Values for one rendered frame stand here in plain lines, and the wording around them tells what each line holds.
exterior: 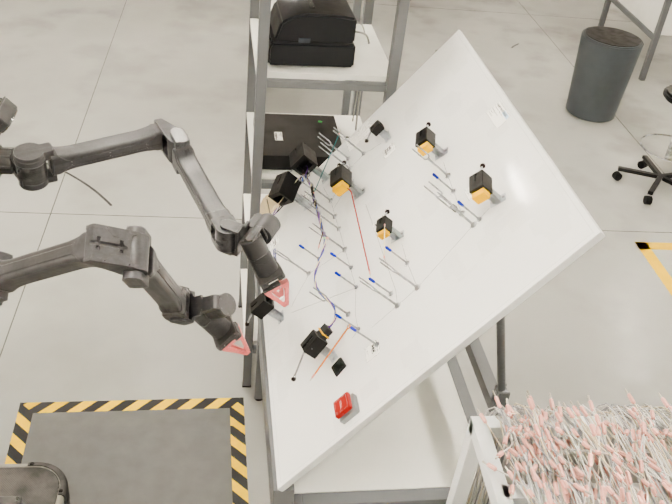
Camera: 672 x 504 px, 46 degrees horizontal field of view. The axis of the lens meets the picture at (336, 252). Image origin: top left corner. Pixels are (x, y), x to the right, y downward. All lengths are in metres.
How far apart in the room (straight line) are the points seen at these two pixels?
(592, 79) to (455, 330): 4.70
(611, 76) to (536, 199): 4.51
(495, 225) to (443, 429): 0.72
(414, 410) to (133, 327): 1.81
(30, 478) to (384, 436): 1.28
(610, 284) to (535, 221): 2.81
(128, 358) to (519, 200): 2.24
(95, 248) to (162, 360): 2.18
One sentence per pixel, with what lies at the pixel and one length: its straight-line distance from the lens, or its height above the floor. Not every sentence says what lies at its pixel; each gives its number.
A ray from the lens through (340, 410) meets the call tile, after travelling 1.99.
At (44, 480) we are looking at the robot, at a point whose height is 0.24.
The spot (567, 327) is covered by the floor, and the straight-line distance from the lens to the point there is 4.27.
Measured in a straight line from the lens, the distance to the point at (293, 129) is 3.15.
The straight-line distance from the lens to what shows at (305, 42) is 2.80.
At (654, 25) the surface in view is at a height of 0.46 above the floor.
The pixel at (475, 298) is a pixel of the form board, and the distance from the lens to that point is 1.88.
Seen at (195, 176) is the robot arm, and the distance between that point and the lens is 2.13.
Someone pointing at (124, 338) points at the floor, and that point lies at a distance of 3.84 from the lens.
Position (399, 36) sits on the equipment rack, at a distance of 2.76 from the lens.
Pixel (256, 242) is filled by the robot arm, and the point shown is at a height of 1.43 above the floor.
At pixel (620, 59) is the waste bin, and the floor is 0.53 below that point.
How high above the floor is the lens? 2.54
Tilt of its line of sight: 35 degrees down
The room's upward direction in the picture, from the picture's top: 7 degrees clockwise
